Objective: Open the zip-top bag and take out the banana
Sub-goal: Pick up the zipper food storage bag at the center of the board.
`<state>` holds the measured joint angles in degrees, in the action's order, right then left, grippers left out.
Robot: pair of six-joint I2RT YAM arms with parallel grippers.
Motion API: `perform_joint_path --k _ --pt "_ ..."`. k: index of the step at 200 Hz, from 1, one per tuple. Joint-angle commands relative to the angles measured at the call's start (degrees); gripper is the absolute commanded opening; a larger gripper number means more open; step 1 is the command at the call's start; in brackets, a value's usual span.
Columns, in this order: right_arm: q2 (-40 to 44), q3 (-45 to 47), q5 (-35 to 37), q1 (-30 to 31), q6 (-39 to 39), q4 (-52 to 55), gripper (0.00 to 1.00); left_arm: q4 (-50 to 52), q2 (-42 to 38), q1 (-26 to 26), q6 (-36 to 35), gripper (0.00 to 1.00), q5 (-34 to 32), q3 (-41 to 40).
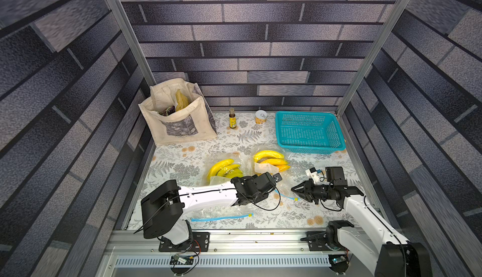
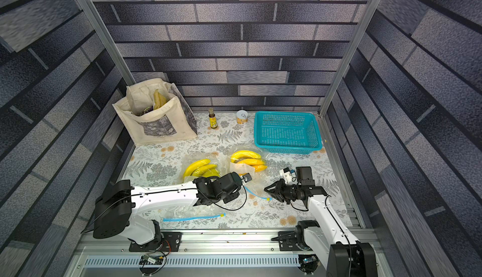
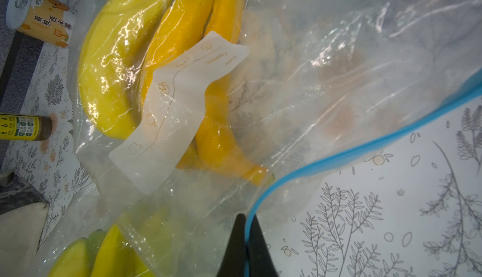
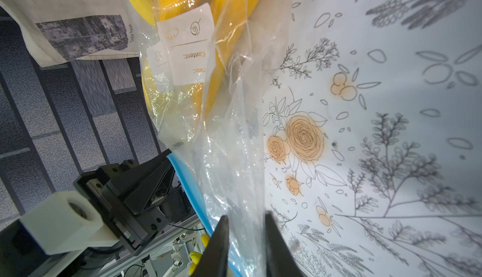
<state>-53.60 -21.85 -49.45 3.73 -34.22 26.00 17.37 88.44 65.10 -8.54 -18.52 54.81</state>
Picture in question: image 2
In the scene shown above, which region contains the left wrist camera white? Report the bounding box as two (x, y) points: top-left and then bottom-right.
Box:
(239, 173), (252, 184)

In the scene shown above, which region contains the yellow item in tote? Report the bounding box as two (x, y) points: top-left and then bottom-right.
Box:
(153, 90), (168, 110)

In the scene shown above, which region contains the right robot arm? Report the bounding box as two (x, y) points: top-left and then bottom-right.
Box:
(264, 179), (379, 276)

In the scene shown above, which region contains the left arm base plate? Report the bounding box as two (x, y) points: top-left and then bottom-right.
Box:
(129, 231), (183, 253)

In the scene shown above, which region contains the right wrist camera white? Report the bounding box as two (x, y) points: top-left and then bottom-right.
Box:
(279, 167), (297, 184)

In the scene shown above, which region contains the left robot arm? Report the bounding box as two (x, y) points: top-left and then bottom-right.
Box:
(91, 172), (252, 246)

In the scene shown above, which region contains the small brown sauce bottle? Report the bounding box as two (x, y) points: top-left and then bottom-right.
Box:
(208, 108), (218, 129)

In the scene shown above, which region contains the beige canvas tote bag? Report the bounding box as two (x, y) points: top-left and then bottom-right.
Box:
(113, 78), (198, 147)

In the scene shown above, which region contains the left circuit board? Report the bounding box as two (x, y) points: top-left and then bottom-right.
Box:
(139, 254), (165, 267)

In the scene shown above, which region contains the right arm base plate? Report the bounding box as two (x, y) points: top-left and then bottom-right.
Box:
(273, 231), (301, 251)

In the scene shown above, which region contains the clear zip-top bag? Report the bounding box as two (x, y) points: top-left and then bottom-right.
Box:
(159, 152), (225, 223)
(225, 144), (272, 201)

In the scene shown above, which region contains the small yellow tin can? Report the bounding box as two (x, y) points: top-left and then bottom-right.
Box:
(236, 110), (249, 125)

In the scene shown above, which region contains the circuit board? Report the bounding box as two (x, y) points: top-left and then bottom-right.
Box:
(298, 255), (319, 274)
(139, 254), (165, 267)

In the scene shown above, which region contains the teal plastic basket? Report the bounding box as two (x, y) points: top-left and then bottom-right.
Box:
(254, 111), (323, 155)

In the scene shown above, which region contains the banana bunch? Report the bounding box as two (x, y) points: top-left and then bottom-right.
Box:
(229, 150), (267, 175)
(183, 159), (219, 179)

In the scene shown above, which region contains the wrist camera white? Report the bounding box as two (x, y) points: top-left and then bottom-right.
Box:
(279, 167), (297, 184)
(239, 173), (252, 184)

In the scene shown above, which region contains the right circuit board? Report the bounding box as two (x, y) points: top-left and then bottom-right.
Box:
(298, 255), (319, 274)

